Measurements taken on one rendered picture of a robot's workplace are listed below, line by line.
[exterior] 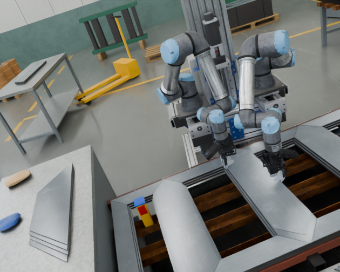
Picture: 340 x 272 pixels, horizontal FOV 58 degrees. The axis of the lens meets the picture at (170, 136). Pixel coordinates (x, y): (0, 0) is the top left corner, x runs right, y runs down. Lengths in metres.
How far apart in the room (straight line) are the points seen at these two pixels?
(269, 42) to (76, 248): 1.28
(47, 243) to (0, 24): 11.11
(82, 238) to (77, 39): 10.49
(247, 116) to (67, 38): 10.48
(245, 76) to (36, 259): 1.26
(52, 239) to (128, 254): 0.34
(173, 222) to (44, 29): 10.69
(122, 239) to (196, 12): 1.41
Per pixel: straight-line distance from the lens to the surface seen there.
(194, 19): 2.09
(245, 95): 1.56
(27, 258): 1.52
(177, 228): 1.53
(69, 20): 11.57
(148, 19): 11.28
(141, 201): 1.69
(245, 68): 1.62
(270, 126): 1.40
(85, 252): 1.36
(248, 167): 1.76
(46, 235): 1.52
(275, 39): 1.63
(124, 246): 1.57
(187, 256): 1.42
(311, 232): 1.42
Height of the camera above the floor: 1.94
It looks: 29 degrees down
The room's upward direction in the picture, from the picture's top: 19 degrees counter-clockwise
